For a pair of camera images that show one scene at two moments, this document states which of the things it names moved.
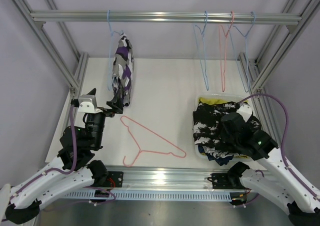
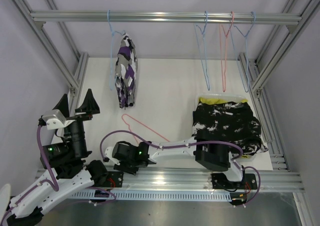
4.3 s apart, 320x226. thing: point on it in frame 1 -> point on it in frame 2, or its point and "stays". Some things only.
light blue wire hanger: [111, 59] stays
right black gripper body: [227, 138] -> [126, 167]
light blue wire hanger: [238, 66] stays
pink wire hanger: [222, 41] stays
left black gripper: [116, 104] -> [89, 105]
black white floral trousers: [207, 126] stays
